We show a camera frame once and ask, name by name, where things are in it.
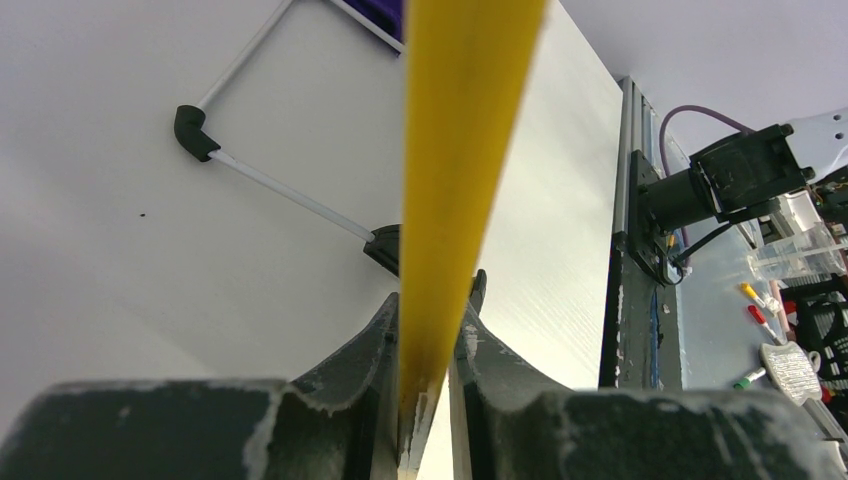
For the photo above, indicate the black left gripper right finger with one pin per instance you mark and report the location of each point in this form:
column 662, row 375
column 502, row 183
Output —
column 511, row 421

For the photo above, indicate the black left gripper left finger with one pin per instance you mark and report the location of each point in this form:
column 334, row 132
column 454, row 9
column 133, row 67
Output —
column 232, row 430

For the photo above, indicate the yellow framed whiteboard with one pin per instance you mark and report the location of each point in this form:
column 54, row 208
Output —
column 467, row 64

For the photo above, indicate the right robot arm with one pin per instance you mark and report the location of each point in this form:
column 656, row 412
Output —
column 747, row 169

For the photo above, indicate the markers on side bench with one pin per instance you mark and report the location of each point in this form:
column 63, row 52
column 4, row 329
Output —
column 792, row 364

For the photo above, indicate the purple cloth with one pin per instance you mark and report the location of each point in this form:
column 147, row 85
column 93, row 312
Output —
column 386, row 14

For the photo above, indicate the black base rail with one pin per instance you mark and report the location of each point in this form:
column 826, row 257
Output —
column 641, row 336

